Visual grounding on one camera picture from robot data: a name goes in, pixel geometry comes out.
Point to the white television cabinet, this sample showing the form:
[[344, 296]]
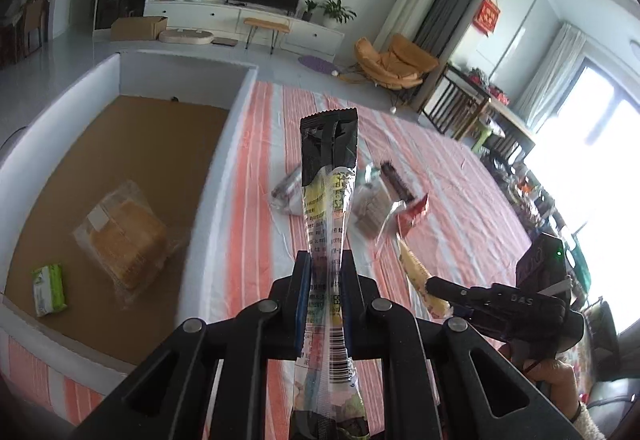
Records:
[[200, 14]]

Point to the white cardboard box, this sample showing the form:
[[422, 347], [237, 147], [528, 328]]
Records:
[[165, 129]]

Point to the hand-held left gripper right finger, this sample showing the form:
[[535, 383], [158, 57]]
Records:
[[347, 330]]

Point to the person's right hand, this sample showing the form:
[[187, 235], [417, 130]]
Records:
[[555, 380]]

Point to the brown bread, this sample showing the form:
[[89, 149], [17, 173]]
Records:
[[372, 215]]

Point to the clear packet with dark stick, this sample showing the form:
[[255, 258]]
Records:
[[286, 192]]

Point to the brown cardboard box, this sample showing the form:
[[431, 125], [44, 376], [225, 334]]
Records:
[[137, 28]]

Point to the small plant dark pot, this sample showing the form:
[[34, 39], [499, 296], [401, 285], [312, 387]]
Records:
[[309, 10]]

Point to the long black and clear packet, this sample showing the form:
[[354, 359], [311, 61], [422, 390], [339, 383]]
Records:
[[325, 200]]

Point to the large leafy plant white pot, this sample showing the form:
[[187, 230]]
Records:
[[337, 12]]

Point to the dark brown chocolate bar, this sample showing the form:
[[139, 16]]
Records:
[[395, 180]]

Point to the green plastic stool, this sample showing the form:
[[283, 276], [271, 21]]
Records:
[[486, 134]]

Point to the purple floor mat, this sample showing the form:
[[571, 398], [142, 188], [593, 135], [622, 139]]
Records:
[[316, 64]]

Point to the row of bottles and jars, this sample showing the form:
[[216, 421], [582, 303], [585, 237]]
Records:
[[535, 200]]

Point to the small green snack packet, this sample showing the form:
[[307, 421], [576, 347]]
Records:
[[50, 290]]

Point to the dark flat floor scale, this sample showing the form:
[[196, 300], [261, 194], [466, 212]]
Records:
[[225, 42]]

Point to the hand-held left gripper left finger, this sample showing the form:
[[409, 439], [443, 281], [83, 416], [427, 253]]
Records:
[[301, 320]]

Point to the yellow corn sausage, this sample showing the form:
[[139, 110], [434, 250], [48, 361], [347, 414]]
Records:
[[417, 270]]

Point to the white sheer curtain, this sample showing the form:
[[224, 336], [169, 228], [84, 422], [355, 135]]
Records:
[[550, 74]]

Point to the red snack packet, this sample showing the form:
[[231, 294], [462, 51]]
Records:
[[412, 215]]

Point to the dark wooden slatted chair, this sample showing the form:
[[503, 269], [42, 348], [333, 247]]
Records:
[[450, 99]]

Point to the orange lounge chair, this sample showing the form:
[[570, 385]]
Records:
[[395, 62]]

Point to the person's right forearm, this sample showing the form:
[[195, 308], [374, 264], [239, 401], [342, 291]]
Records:
[[590, 425]]

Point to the wooden side table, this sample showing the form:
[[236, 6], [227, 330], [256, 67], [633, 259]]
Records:
[[510, 122]]

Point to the wooden stool with metal legs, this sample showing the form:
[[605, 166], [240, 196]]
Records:
[[267, 23]]

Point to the dark dining chair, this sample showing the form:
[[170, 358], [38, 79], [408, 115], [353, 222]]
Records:
[[34, 22]]

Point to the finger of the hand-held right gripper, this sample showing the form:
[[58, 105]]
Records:
[[447, 289], [462, 311]]

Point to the white oval floor tray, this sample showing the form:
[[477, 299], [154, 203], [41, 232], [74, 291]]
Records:
[[185, 37]]

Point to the red wall hanging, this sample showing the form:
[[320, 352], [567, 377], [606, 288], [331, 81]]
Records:
[[486, 15]]

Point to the black leather chair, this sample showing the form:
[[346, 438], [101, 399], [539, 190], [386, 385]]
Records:
[[612, 385]]

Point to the yellow cake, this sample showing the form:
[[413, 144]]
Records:
[[127, 240]]

